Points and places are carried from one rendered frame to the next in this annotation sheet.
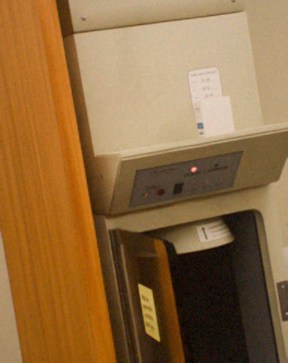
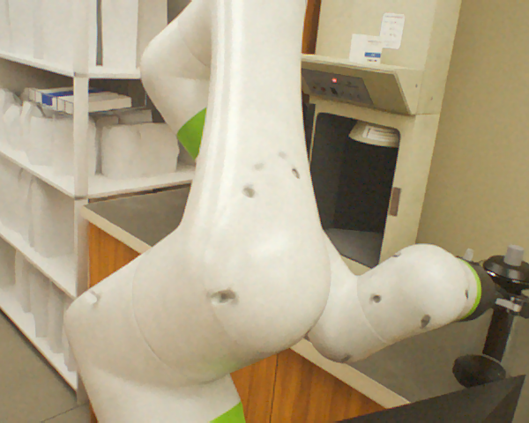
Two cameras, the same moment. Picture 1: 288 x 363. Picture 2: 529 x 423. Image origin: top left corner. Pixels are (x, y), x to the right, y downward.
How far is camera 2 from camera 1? 1.54 m
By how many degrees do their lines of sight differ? 66
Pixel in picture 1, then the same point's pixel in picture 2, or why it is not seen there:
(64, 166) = not seen: hidden behind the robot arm
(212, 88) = (396, 29)
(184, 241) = (356, 131)
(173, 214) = (346, 109)
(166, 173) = (317, 77)
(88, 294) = not seen: hidden behind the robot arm
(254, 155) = (374, 85)
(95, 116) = (321, 30)
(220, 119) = (358, 51)
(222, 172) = (356, 90)
